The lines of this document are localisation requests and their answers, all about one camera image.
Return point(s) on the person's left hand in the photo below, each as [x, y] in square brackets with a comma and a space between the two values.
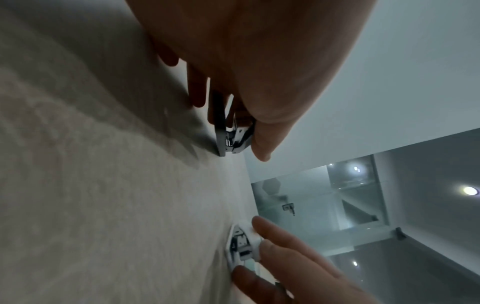
[262, 50]

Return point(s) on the black stapler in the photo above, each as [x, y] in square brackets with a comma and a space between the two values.
[221, 133]

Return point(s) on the black door top fitting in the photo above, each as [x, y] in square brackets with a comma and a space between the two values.
[401, 233]

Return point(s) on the person's right hand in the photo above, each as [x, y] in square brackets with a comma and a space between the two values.
[307, 279]

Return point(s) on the round ceiling light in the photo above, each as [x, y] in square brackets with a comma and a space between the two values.
[469, 190]
[356, 169]

